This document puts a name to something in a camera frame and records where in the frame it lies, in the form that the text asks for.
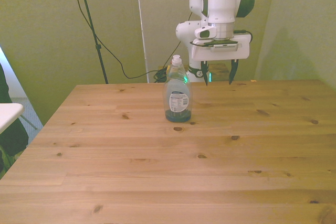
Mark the black tripod stand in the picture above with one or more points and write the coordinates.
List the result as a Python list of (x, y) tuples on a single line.
[(90, 24)]

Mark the white vertical pole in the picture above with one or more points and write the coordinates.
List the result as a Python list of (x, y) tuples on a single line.
[(141, 24)]

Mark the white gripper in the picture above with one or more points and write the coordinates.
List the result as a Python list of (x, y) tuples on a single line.
[(242, 49)]

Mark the clear dish soap bottle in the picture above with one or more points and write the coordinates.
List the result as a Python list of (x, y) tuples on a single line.
[(177, 95)]

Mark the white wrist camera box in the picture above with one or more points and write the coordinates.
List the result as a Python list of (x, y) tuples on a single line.
[(205, 33)]

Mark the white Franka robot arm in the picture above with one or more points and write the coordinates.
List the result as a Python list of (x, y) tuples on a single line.
[(221, 1)]

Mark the white leaning board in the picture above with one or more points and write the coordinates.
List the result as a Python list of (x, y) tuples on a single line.
[(11, 77)]

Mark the white folding table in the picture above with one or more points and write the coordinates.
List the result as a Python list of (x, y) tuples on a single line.
[(9, 113)]

